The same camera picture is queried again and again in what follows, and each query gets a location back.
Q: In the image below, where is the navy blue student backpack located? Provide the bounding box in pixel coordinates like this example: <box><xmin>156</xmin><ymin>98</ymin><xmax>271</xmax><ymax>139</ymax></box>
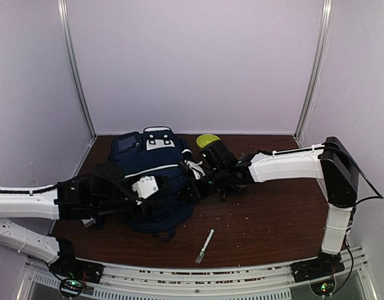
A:
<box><xmin>108</xmin><ymin>126</ymin><xmax>194</xmax><ymax>243</ymax></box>

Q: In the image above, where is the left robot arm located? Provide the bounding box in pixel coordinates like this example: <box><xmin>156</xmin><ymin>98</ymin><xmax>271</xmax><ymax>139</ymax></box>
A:
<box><xmin>0</xmin><ymin>162</ymin><xmax>169</xmax><ymax>284</ymax></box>

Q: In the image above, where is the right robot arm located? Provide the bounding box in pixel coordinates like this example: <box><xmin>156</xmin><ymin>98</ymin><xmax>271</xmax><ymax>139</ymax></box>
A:
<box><xmin>179</xmin><ymin>136</ymin><xmax>365</xmax><ymax>283</ymax></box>

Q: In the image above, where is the lime green bowl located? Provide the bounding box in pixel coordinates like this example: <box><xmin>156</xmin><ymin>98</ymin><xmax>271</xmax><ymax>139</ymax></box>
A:
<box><xmin>196</xmin><ymin>134</ymin><xmax>220</xmax><ymax>149</ymax></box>

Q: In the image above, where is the white green marker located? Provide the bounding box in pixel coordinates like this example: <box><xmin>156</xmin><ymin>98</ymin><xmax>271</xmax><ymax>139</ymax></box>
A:
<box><xmin>195</xmin><ymin>229</ymin><xmax>215</xmax><ymax>264</ymax></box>

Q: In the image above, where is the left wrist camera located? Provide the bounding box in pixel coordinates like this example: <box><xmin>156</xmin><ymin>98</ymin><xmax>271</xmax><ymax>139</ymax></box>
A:
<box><xmin>131</xmin><ymin>176</ymin><xmax>159</xmax><ymax>199</ymax></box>

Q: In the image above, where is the white charger with cable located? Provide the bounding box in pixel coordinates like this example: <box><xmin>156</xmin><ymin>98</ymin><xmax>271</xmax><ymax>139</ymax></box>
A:
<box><xmin>81</xmin><ymin>218</ymin><xmax>96</xmax><ymax>228</ymax></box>

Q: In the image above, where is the aluminium front rail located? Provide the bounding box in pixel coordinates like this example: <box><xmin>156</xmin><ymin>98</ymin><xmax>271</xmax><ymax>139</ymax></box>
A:
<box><xmin>16</xmin><ymin>245</ymin><xmax>377</xmax><ymax>300</ymax></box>

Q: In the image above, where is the left aluminium corner post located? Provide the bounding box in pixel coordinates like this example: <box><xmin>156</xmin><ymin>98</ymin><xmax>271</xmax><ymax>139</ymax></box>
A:
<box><xmin>57</xmin><ymin>0</ymin><xmax>96</xmax><ymax>139</ymax></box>

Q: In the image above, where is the aluminium corner post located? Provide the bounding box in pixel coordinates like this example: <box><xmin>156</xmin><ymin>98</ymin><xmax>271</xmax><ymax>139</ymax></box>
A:
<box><xmin>57</xmin><ymin>0</ymin><xmax>96</xmax><ymax>139</ymax></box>
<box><xmin>295</xmin><ymin>0</ymin><xmax>334</xmax><ymax>144</ymax></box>

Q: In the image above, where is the right aluminium corner post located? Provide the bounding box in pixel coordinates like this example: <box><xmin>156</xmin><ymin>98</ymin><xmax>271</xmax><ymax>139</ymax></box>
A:
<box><xmin>295</xmin><ymin>0</ymin><xmax>334</xmax><ymax>144</ymax></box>

